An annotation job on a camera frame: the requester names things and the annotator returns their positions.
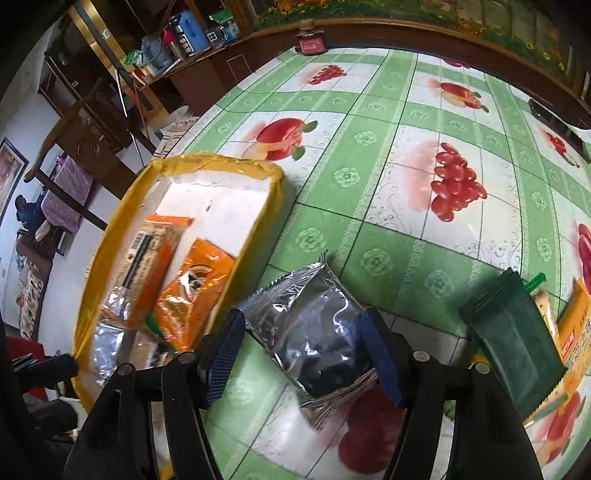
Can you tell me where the crumpled silver foil packet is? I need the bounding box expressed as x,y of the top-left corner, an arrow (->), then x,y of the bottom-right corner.
92,318 -> 139,393

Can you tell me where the framed wall picture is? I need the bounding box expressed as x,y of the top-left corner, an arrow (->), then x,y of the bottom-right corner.
0,137 -> 29,208

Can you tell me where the clear blue water jug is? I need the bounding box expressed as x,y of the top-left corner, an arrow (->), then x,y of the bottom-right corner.
141,34 -> 174,75

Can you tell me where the red-lid flask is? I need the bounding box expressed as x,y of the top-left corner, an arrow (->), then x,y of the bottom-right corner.
161,28 -> 185,58

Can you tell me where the green box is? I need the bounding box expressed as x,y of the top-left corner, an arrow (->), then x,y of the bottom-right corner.
210,11 -> 241,40

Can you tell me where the small red jar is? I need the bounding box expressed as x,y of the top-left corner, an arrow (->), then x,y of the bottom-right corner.
298,28 -> 328,55

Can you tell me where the clear cracker packet green strip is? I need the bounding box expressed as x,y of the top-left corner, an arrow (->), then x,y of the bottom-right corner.
526,273 -> 561,333

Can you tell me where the orange snack packet brown logo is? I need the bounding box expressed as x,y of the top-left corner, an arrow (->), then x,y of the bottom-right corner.
154,237 -> 237,352

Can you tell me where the green fruit-print tablecloth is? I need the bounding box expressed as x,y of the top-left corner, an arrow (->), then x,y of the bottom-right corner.
157,46 -> 591,480

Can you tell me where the yellow-orange biscuit packet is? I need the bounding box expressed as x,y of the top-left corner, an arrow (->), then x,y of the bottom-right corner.
522,279 -> 591,425

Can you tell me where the dark green snack packet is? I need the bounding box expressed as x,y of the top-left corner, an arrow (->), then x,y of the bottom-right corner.
458,268 -> 568,422

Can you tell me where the silver foil snack packet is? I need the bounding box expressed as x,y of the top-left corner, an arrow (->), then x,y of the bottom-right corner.
235,251 -> 384,432

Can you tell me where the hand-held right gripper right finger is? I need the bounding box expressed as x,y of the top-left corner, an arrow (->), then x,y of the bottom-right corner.
359,307 -> 546,480

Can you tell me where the table with purple cloth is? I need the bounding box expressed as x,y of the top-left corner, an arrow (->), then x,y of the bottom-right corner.
41,154 -> 95,232

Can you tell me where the floral sofa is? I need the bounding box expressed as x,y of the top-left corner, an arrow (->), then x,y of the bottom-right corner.
16,258 -> 49,342

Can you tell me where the dark wooden chair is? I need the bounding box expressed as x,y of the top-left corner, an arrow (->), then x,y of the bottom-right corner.
23,78 -> 160,232

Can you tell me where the blue thermos jug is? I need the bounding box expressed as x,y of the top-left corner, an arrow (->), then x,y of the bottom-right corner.
178,10 -> 212,54

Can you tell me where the flower-print wall panel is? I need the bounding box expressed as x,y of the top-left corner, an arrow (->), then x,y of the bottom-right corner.
252,0 -> 591,93

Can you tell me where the yellow-rimmed white tray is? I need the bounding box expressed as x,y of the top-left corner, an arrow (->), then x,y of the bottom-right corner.
71,152 -> 286,416

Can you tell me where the dark wooden cabinet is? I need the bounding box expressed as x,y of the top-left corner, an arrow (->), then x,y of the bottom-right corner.
131,25 -> 301,121

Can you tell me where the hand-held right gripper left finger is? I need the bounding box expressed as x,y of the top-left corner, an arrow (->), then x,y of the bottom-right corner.
62,308 -> 247,480

